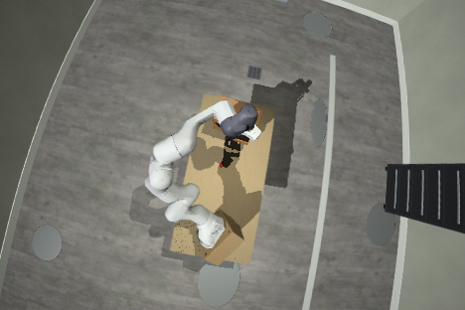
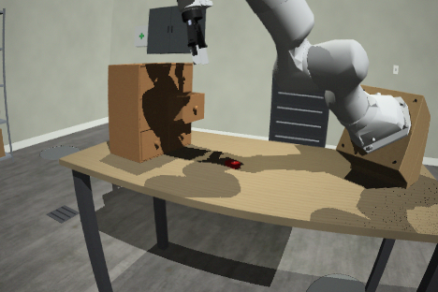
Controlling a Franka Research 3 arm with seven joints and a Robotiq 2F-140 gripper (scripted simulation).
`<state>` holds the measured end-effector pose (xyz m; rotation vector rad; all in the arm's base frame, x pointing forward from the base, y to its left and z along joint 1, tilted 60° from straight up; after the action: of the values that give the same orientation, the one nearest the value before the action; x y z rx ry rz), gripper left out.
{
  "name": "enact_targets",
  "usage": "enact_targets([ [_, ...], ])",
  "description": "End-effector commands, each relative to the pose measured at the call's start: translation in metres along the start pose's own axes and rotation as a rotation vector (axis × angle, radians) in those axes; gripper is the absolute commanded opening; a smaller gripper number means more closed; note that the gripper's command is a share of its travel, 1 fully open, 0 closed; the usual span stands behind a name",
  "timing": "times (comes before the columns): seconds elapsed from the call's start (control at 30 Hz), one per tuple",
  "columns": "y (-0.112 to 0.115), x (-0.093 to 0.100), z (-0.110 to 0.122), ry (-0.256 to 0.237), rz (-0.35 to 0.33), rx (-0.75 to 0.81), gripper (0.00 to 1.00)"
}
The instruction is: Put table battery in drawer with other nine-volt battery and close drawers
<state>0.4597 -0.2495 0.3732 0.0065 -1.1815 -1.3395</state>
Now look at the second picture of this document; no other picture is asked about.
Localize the red nine-volt battery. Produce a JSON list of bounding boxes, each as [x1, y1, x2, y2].
[[225, 159, 241, 169]]

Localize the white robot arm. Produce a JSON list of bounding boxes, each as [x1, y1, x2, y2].
[[246, 0, 411, 153]]

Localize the small brown chest of drawers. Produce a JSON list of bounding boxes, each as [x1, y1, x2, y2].
[[108, 63, 193, 163]]

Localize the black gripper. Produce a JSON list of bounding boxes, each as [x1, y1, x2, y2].
[[182, 9, 209, 65]]

